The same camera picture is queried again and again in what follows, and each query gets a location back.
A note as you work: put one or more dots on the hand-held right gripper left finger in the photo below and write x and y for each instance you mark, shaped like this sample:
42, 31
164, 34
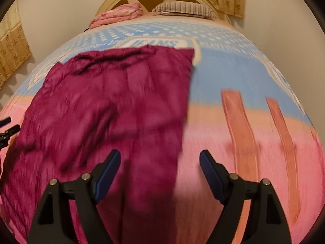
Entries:
109, 175

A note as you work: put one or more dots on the bed with pink blue sheet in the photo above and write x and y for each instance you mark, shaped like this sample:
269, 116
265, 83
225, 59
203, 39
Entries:
241, 106

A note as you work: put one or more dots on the folded pink quilt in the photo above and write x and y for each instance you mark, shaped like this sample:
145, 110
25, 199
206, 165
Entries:
116, 14

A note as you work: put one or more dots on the striped pillow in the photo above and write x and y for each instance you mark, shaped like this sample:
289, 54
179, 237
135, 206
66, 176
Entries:
185, 8

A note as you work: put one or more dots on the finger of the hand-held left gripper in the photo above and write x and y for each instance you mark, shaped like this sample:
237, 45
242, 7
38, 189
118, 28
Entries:
10, 131
5, 122

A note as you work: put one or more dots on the beige patterned side curtain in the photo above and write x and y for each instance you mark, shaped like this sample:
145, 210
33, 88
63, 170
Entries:
11, 45

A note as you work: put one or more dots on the magenta puffer jacket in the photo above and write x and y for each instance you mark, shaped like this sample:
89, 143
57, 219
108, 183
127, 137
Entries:
106, 132

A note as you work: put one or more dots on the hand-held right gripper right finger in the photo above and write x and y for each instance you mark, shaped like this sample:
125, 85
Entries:
212, 175

